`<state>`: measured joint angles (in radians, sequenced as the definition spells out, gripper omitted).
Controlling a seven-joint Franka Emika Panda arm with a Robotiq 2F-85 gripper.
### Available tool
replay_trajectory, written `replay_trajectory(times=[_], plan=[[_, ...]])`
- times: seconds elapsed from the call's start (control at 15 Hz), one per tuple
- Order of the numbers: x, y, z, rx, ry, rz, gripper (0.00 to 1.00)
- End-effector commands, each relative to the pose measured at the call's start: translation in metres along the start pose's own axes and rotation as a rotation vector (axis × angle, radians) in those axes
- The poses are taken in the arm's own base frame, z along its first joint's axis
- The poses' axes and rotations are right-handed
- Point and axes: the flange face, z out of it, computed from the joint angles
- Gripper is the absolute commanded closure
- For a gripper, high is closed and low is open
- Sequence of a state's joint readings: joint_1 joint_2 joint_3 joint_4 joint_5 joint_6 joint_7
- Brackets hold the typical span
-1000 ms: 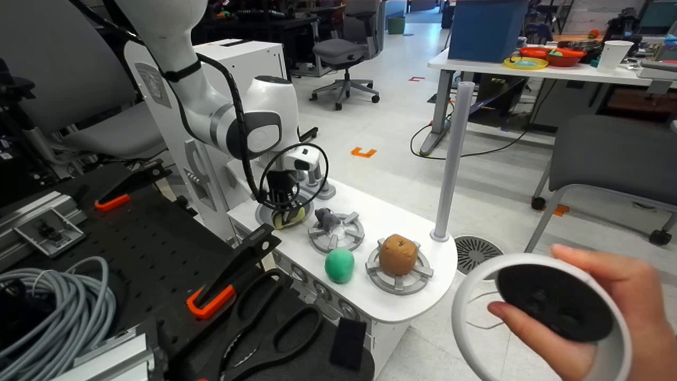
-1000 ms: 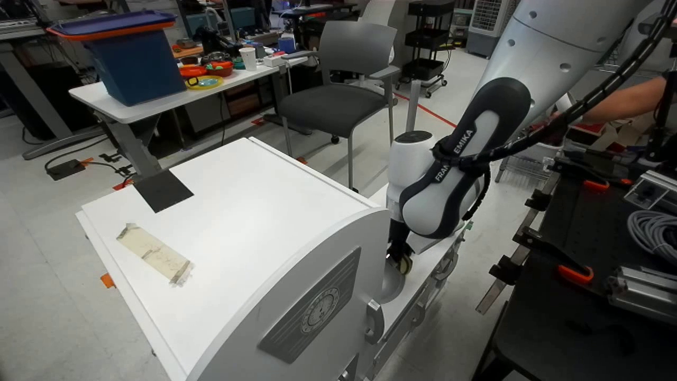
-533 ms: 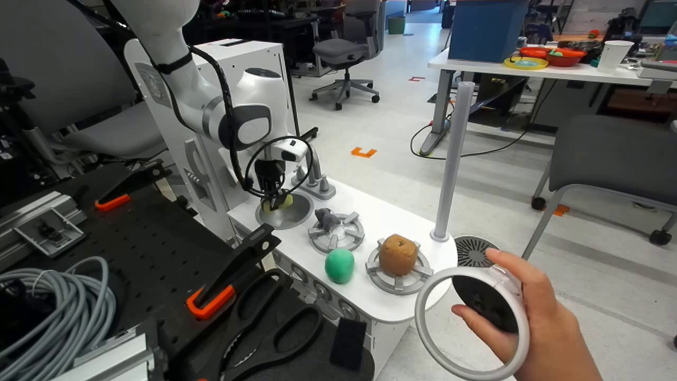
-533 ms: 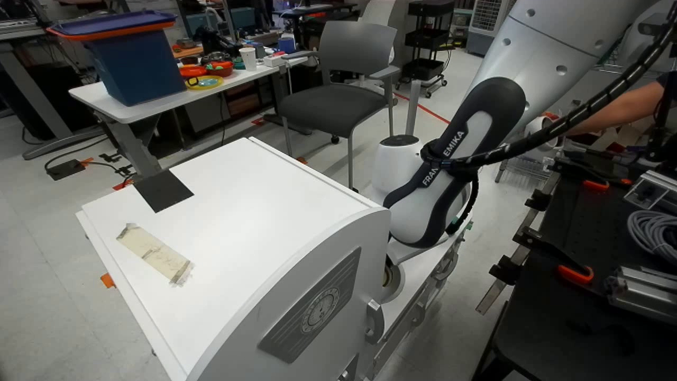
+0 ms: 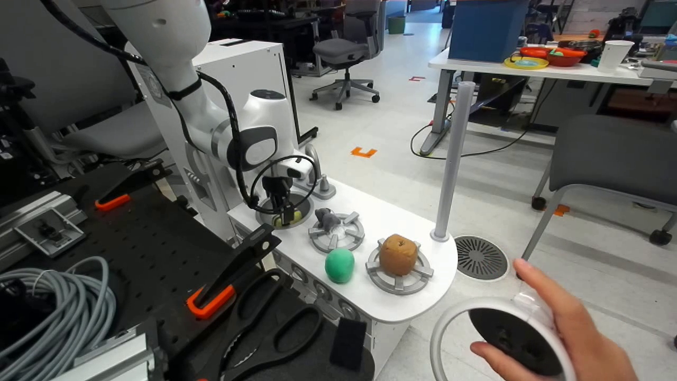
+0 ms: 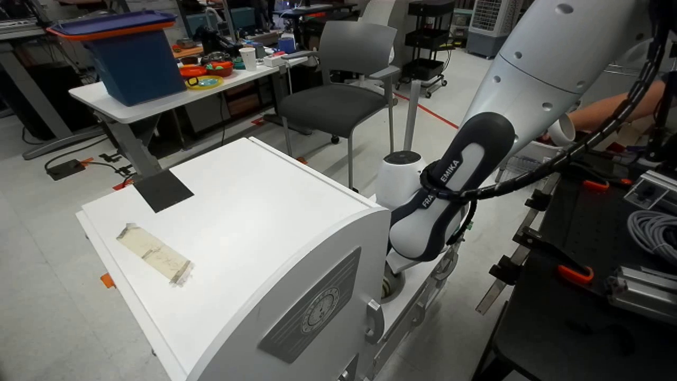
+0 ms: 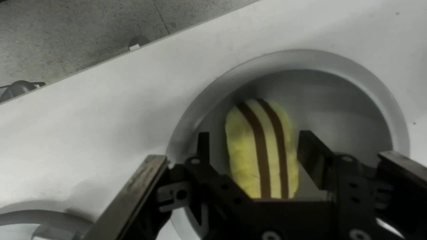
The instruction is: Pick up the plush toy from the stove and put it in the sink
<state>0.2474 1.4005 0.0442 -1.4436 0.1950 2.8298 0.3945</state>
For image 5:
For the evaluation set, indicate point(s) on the black office chair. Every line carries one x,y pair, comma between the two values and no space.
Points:
345,51

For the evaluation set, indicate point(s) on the grey toy sink bowl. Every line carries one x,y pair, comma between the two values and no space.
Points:
265,217

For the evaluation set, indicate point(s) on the orange bowl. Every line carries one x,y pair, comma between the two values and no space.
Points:
557,56

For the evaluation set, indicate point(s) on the yellow striped plush toy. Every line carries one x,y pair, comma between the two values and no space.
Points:
302,215

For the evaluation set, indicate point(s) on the light grey chair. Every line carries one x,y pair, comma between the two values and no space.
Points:
119,134

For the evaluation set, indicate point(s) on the aluminium extrusion rail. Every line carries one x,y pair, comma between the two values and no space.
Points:
28,217

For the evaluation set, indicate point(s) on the white vertical pole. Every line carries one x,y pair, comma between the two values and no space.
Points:
451,161

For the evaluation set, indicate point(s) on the blue plastic bin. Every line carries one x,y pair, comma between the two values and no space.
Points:
487,33

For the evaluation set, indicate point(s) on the yellow green plate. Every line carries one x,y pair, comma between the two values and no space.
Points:
525,63

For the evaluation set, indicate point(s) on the white work table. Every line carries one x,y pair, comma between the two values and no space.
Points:
563,73

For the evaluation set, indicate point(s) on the round grey floor drain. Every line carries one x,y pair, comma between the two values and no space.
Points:
481,257

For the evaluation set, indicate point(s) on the grey toy faucet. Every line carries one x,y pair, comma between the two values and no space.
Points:
325,188

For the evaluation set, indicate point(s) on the green ball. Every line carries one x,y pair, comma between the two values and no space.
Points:
340,264

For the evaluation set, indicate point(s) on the white cup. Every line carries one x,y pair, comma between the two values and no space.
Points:
615,56

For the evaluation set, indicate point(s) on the small dark grey toy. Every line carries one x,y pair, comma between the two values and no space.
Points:
326,220

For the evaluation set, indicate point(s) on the person's bare hand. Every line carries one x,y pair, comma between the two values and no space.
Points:
585,345

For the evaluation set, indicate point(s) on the crumpled silver foil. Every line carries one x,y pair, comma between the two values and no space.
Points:
349,235

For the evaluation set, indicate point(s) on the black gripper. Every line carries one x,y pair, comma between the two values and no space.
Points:
280,183

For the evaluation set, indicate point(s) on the grey visitor chair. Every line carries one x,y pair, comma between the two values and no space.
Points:
615,159

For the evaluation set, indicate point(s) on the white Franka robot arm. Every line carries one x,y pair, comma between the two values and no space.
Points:
171,42

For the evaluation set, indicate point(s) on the grey plate black part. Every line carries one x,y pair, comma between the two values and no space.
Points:
66,237

